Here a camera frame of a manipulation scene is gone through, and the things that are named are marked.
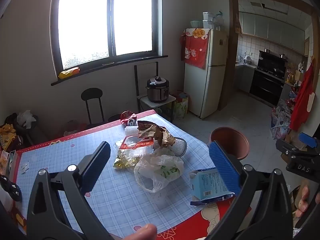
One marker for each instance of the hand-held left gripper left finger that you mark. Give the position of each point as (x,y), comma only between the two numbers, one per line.
(96,165)

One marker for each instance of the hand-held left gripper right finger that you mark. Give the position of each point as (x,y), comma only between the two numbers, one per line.
(225,166)

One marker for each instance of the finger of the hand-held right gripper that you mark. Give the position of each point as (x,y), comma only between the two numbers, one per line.
(308,139)
(286,145)

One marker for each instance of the brown plastic bucket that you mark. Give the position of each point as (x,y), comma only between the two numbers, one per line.
(232,142)

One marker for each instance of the blue carton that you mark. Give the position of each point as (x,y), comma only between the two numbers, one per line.
(207,185)

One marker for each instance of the clear tray with red label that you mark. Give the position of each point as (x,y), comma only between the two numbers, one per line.
(136,145)

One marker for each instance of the white foam fruit net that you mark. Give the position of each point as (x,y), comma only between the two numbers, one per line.
(131,131)

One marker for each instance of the grey mesh pad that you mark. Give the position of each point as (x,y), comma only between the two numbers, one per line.
(178,146)

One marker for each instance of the crushed red can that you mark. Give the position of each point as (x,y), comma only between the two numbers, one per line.
(127,118)

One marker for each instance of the white plastic bag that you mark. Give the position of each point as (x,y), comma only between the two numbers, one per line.
(160,170)
(26,117)

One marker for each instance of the brown paper wrapper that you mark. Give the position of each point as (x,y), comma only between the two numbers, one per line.
(155,132)

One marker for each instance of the person's right hand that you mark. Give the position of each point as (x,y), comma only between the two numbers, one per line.
(305,200)

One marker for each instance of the person's left hand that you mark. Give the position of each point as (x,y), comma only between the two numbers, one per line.
(140,232)

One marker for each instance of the open cardboard box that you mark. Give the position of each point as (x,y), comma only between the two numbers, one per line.
(292,135)

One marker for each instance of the pile of plastic bags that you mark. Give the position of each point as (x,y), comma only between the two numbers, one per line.
(281,122)

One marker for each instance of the brown cardboard box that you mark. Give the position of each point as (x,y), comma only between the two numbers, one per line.
(293,195)

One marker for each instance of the blue checked tablecloth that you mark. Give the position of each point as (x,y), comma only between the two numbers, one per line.
(112,200)

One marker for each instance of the red apron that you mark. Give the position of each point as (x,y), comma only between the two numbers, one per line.
(302,97)

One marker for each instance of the black round stool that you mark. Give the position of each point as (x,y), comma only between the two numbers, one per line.
(91,94)
(114,118)

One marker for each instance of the black stove oven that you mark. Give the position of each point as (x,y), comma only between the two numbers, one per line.
(265,87)

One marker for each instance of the row of condiment bottles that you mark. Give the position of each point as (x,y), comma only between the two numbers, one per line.
(295,76)

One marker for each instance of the small white paper scrap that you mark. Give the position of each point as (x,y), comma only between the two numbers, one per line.
(25,168)

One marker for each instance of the green white shopping bag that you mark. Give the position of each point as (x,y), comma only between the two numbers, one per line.
(181,108)

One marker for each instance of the black wok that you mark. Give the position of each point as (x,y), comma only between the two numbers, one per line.
(277,70)

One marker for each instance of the black bin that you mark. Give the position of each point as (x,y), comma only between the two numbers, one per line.
(27,127)

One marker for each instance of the grey lower cabinets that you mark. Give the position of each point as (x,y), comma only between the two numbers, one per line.
(243,78)

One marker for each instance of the small white table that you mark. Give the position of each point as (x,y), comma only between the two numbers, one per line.
(150,102)

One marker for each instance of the green kettle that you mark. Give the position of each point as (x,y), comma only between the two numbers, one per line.
(160,111)

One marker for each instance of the crumpled white plastic bag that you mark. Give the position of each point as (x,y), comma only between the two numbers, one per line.
(26,117)

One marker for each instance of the cream refrigerator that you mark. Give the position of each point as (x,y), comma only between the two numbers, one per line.
(200,85)

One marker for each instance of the steel pot with lid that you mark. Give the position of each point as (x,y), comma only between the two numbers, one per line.
(283,56)

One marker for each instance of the black range hood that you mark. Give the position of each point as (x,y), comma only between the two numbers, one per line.
(272,60)

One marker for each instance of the open box with packets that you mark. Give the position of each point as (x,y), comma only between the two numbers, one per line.
(10,160)

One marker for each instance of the black object with white marks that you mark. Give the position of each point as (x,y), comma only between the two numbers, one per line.
(12,190)

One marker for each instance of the white rice cooker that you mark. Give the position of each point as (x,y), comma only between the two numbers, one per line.
(247,59)

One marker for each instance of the pile of yellow snack bags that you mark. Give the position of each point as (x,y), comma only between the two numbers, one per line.
(7,132)

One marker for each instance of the yellow snack packet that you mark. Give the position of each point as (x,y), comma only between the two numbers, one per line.
(68,73)

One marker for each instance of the electric pressure cooker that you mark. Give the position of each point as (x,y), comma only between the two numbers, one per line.
(157,90)

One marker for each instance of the dark window sill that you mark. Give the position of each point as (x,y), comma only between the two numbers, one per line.
(112,66)

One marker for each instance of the red printed cloth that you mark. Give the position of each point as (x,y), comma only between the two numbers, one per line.
(196,52)

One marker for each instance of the upper kitchen cabinets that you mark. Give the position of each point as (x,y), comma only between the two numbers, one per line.
(270,27)

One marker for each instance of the clear plastic bag bundle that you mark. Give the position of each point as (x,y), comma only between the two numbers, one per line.
(218,21)

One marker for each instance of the white stacked containers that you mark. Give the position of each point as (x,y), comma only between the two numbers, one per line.
(208,20)

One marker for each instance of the window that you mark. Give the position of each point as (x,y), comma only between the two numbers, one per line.
(85,17)

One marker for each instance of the wooden door frame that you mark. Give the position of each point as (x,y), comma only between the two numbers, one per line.
(231,55)

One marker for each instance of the yellow wall hanging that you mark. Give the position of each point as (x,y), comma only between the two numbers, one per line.
(238,23)

